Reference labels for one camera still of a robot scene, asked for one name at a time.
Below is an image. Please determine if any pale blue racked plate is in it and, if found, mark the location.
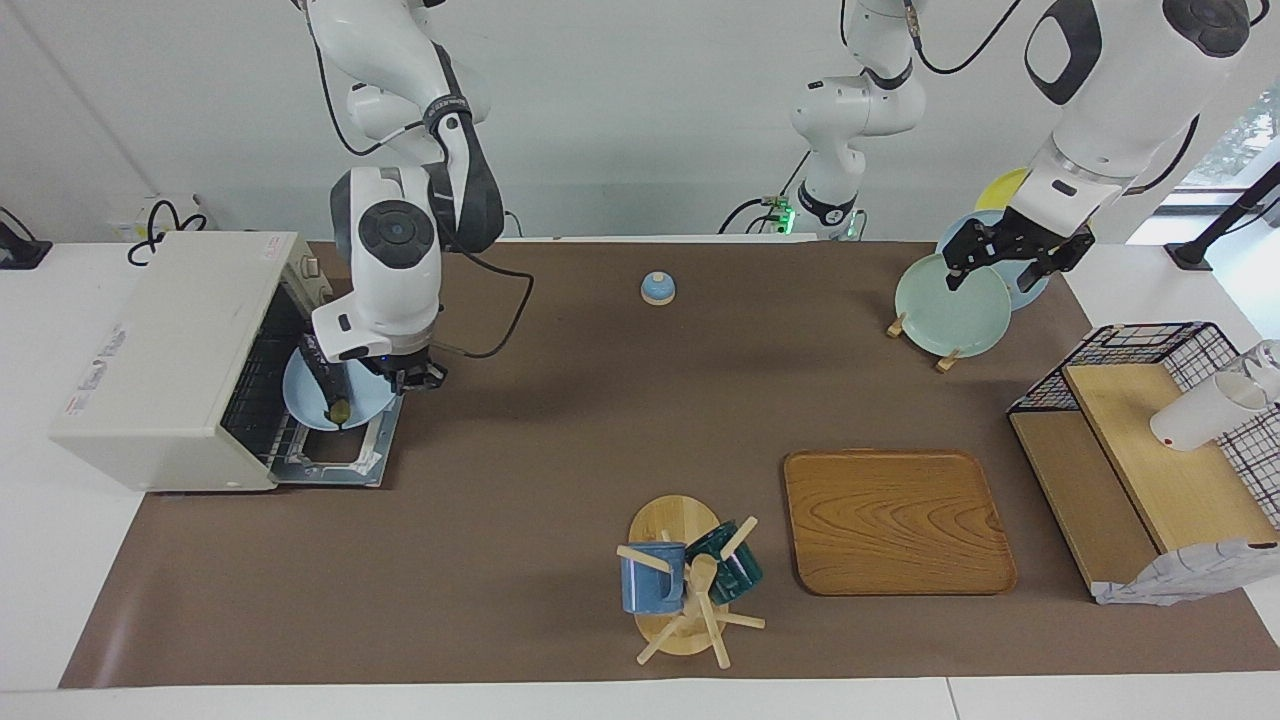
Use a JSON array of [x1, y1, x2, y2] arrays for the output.
[[936, 210, 1053, 311]]

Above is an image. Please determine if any clear glass cup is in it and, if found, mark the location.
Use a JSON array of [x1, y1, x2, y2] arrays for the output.
[[1243, 339, 1280, 403]]

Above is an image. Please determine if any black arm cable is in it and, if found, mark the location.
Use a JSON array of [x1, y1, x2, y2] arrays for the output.
[[903, 0, 1023, 76], [430, 245, 535, 360]]

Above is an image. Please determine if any wooden stepped shelf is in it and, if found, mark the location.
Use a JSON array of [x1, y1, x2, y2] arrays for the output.
[[1008, 363, 1280, 601]]

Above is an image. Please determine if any black looped cable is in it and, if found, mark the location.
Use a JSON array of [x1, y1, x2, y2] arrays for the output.
[[126, 198, 211, 267]]

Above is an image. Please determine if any black left base cable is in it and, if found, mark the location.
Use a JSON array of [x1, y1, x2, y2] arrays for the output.
[[718, 150, 811, 236]]

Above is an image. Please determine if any mint green plate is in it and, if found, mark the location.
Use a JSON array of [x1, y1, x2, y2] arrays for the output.
[[894, 252, 1014, 359]]

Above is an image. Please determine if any white cup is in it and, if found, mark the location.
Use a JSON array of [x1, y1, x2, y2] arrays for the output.
[[1149, 371, 1271, 453]]

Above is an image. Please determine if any blue mug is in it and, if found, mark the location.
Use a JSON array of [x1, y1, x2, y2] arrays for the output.
[[620, 541, 688, 615]]

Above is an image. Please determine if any dark green mug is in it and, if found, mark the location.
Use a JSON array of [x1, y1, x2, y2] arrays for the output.
[[686, 520, 765, 605]]

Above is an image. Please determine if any brown table mat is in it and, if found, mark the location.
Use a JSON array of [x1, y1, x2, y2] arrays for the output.
[[58, 240, 1280, 689]]

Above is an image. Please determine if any wooden tray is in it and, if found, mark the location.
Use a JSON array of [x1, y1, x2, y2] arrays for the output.
[[783, 449, 1019, 597]]

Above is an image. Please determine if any black table clamp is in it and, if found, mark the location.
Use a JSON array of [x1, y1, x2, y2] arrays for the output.
[[0, 207, 53, 271]]

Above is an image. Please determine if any yellow plate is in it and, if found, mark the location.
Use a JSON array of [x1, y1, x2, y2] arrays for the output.
[[975, 168, 1031, 213]]

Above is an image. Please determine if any black wire basket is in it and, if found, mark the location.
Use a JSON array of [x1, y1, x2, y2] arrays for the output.
[[1007, 321, 1280, 531]]

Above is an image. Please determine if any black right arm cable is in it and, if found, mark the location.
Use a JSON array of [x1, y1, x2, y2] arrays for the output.
[[430, 245, 535, 360]]

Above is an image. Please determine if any light blue plate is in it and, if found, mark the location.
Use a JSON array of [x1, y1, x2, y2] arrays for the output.
[[283, 345, 401, 433]]

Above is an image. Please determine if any black clamp stand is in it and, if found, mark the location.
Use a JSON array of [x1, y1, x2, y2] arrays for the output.
[[1165, 160, 1280, 271]]

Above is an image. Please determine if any white power box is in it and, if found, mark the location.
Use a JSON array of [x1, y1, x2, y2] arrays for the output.
[[112, 194, 209, 243]]

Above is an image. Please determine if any wooden mug tree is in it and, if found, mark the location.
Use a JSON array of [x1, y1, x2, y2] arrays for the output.
[[616, 494, 768, 670]]

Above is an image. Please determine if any white toaster oven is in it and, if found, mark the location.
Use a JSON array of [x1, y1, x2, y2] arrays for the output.
[[50, 232, 406, 493]]

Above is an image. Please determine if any grey checked cloth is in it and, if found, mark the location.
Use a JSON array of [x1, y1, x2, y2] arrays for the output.
[[1092, 538, 1280, 607]]

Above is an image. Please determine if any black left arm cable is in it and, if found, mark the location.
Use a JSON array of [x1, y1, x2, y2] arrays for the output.
[[903, 0, 1023, 76]]

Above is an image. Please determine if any wooden plate rack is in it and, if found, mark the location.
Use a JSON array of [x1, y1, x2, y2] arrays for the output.
[[886, 312, 963, 373]]

